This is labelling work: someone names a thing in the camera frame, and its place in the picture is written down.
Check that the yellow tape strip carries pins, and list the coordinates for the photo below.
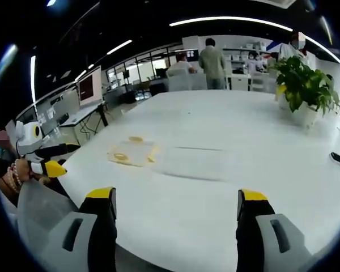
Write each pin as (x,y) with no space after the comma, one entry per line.
(153,154)

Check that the small black device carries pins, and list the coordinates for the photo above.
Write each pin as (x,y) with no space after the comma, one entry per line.
(337,158)

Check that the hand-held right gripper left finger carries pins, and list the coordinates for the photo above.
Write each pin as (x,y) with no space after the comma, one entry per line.
(73,241)

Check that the large display screen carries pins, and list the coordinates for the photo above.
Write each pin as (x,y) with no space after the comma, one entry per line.
(90,88)

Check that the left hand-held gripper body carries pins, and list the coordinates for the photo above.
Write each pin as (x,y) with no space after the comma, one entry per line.
(28,139)

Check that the white storage shelf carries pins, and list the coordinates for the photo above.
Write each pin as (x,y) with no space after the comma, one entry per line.
(243,52)

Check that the person's left hand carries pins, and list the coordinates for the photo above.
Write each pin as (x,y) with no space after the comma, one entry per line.
(24,170)

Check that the green leafy plant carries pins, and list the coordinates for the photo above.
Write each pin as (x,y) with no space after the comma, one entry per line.
(303,79)

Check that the short ceiling light strip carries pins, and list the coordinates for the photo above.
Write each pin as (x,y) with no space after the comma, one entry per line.
(119,46)

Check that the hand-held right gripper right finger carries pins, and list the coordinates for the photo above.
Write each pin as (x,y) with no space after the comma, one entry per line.
(283,241)

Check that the long ceiling light strip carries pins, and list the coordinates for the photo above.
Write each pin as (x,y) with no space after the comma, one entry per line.
(229,20)

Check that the white side desk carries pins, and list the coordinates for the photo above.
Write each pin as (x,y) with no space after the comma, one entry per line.
(79,116)

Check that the translucent white chair back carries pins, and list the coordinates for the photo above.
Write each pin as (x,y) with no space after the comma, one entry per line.
(42,209)

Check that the white plant pot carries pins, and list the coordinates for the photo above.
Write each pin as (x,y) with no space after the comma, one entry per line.
(307,113)

